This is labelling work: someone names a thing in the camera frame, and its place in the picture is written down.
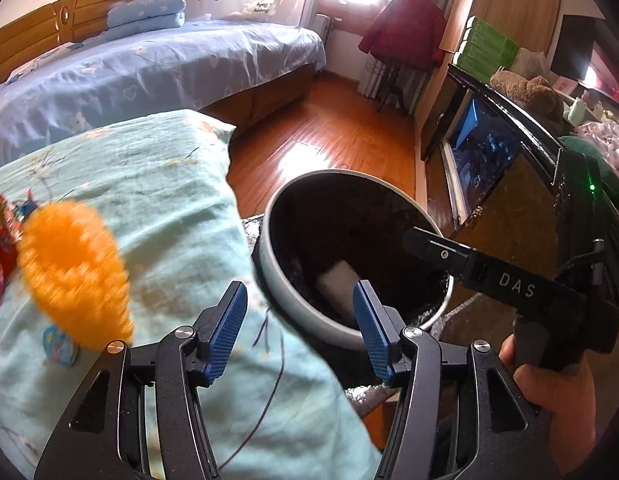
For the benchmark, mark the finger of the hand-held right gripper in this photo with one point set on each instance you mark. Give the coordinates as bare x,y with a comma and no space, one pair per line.
434,250

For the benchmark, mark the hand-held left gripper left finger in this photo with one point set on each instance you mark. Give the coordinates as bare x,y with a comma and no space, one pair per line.
224,330

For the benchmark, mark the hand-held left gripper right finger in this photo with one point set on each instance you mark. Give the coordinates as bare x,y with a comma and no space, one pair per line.
370,327

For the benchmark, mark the white foam piece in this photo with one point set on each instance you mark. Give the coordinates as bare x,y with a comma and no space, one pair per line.
334,285

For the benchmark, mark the grey round waste bin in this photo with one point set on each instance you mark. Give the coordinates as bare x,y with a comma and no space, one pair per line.
289,305

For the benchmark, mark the person's right hand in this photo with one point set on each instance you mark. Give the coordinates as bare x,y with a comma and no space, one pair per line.
554,400

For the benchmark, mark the black bin liner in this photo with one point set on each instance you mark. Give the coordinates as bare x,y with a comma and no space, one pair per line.
339,220

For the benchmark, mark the dark green cloth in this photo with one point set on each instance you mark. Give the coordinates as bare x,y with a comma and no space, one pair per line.
613,182

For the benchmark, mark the black glass-door cabinet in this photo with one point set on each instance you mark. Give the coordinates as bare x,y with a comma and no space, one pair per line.
489,130

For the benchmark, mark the mint floral quilt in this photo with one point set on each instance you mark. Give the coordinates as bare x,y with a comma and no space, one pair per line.
164,210

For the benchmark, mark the dark coat rack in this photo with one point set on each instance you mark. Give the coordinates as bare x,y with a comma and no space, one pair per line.
389,87

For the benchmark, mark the pale pink cloth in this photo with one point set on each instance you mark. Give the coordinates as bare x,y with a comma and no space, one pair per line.
604,135

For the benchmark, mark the brown teddy bear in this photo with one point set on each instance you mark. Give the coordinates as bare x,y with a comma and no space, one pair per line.
529,92

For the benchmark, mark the pale green bottle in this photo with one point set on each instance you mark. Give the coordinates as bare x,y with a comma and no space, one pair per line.
575,110

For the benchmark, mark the stack of green boxes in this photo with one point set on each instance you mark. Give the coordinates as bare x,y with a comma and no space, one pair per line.
484,47

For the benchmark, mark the white plastic bag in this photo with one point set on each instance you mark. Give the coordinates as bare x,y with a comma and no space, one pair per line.
529,62

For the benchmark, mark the red jacket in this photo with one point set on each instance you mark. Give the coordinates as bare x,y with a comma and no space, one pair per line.
404,30

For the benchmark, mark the blue carton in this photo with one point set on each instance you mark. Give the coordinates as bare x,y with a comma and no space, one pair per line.
28,207

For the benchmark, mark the black television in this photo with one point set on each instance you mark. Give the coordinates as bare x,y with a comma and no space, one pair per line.
572,47

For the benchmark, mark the white radiator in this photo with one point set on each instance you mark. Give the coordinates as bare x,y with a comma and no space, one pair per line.
322,25

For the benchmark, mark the bed with blue floral sheet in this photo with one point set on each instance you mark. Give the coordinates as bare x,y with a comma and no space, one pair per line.
139,70

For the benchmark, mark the folded blue blanket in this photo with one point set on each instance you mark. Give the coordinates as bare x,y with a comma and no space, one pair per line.
149,14

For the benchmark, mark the wooden headboard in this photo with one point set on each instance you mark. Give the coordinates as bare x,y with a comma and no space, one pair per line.
39,25

